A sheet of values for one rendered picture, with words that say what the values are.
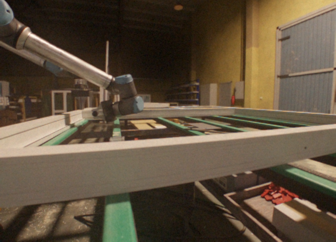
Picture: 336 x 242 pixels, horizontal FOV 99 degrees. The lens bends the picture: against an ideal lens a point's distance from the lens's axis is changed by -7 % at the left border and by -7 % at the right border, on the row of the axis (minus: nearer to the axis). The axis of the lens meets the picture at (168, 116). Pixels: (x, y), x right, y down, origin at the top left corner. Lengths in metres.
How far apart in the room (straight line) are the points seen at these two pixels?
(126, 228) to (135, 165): 0.09
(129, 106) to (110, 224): 0.70
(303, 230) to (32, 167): 0.59
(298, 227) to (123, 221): 0.47
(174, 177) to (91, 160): 0.13
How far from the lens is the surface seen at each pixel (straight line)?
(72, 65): 0.94
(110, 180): 0.26
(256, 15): 9.11
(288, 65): 7.51
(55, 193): 0.28
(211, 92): 10.38
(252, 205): 0.76
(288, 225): 0.60
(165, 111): 1.32
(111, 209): 0.24
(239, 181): 0.77
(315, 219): 0.61
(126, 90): 0.85
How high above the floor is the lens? 1.00
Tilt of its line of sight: 6 degrees down
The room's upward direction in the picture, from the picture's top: straight up
